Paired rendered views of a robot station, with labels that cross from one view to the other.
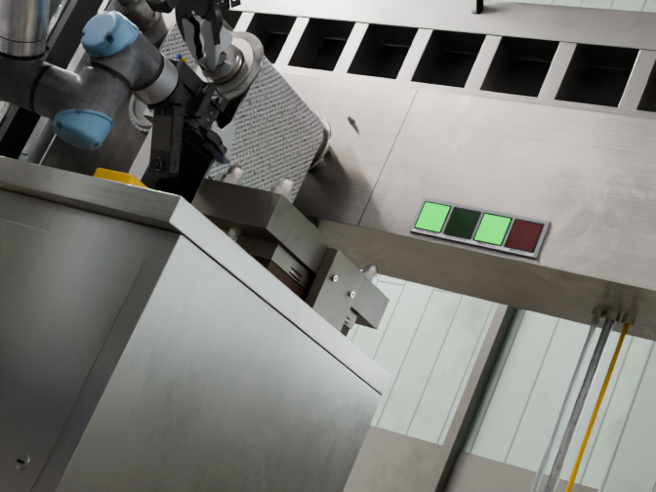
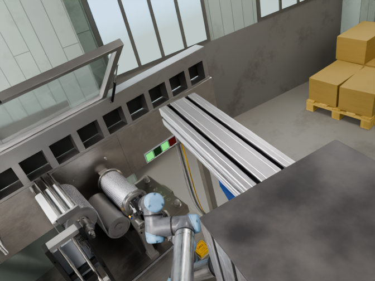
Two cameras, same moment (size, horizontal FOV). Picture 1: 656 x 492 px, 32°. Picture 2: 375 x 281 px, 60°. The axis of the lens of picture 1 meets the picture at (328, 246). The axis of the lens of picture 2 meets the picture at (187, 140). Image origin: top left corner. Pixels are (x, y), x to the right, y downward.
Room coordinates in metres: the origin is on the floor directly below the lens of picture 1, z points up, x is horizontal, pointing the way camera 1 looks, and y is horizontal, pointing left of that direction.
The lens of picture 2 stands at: (1.10, 1.24, 2.36)
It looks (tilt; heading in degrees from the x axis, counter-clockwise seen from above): 35 degrees down; 292
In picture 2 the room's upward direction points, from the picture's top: 15 degrees counter-clockwise
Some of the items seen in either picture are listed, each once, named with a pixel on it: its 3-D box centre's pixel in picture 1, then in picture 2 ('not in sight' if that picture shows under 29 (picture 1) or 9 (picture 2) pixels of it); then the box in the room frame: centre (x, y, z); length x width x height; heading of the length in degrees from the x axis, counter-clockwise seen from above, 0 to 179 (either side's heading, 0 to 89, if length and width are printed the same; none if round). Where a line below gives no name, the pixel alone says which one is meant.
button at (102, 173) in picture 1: (125, 189); (201, 248); (1.56, 0.29, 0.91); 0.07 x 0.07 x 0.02; 54
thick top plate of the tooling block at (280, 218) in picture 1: (295, 257); (157, 200); (1.87, 0.04, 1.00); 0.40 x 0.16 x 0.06; 144
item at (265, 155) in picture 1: (256, 179); not in sight; (1.91, 0.16, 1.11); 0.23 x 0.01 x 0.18; 144
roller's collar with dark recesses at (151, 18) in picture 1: (137, 9); (85, 225); (1.97, 0.50, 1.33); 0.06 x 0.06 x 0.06; 54
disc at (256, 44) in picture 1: (225, 67); (134, 202); (1.84, 0.28, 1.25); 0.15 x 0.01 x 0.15; 54
